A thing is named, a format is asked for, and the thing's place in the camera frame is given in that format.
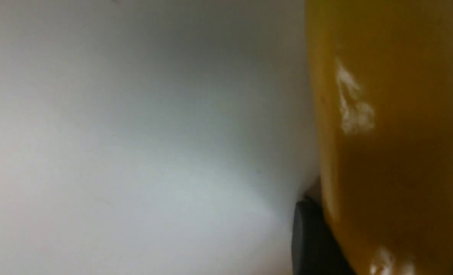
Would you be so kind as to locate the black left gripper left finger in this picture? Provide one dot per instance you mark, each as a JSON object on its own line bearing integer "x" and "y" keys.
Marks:
{"x": 314, "y": 248}

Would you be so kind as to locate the yellow banana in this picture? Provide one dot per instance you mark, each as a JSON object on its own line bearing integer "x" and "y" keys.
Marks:
{"x": 381, "y": 73}

